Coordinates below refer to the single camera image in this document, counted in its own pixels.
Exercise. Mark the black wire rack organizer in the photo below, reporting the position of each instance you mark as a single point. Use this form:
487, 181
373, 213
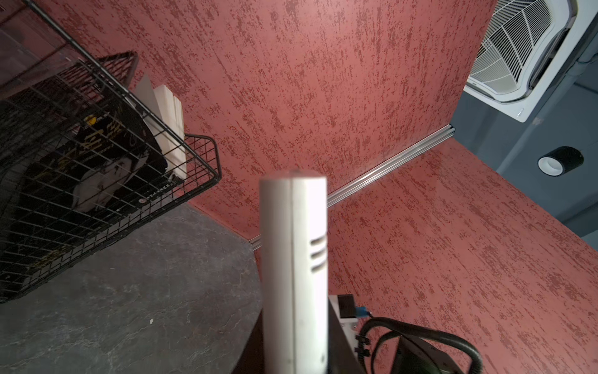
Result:
49, 84

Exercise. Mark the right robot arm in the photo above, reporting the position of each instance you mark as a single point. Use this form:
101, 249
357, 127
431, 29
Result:
414, 355

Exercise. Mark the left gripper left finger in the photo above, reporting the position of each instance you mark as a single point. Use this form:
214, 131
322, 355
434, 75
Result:
252, 356

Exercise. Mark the black ceiling spotlight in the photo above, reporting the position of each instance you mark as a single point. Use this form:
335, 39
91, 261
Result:
560, 161

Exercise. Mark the yellow black item in rack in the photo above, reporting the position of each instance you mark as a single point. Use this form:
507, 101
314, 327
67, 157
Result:
113, 156

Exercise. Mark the long white remote control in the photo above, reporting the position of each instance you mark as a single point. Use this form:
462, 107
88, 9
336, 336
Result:
294, 265

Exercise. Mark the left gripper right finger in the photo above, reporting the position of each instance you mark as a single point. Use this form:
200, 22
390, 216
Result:
341, 358

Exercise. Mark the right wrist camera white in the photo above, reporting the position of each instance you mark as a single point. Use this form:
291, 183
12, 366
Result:
349, 314

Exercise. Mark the white ceiling air conditioner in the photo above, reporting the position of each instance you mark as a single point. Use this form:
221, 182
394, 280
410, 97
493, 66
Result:
526, 45

